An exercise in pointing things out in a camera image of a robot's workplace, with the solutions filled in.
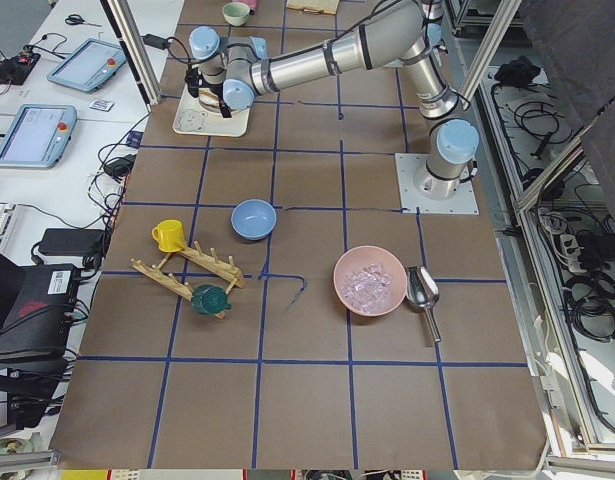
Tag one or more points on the cream bear tray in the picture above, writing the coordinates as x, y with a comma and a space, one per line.
193, 119

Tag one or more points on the black power adapter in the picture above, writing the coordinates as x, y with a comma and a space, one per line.
70, 242

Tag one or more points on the light green bowl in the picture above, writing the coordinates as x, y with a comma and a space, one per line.
236, 13

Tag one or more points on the white power strip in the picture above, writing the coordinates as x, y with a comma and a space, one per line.
571, 252

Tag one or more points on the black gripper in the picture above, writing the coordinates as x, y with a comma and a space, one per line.
218, 96

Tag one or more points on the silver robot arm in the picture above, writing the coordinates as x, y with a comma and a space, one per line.
225, 74

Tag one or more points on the pink bowl with ice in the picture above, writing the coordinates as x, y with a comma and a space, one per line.
370, 281

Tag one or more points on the black scissors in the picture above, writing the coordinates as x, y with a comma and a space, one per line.
76, 19

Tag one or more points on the wooden cutting board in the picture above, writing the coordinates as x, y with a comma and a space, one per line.
327, 7

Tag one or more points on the teach pendant tablet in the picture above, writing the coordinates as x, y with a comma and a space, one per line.
38, 136
89, 66

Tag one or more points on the far teach pendant tablet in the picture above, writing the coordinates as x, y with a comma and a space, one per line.
89, 66

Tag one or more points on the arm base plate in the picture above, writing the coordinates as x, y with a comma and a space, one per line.
420, 192

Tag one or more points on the aluminium frame post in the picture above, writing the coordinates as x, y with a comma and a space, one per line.
124, 27

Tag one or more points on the metal scoop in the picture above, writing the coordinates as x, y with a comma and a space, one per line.
423, 294

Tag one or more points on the black computer box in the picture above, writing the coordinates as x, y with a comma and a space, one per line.
34, 305

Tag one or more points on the pink cloth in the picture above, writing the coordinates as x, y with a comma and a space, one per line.
252, 4

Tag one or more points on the white round plate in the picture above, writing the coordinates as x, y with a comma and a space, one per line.
222, 108

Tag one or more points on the blue bowl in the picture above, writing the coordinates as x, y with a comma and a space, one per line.
253, 219

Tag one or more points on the dark green mug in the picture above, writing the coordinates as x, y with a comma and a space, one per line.
210, 300

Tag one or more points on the near teach pendant tablet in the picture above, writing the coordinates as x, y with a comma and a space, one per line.
38, 136

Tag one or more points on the yellow mug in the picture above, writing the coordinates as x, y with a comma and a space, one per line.
169, 235

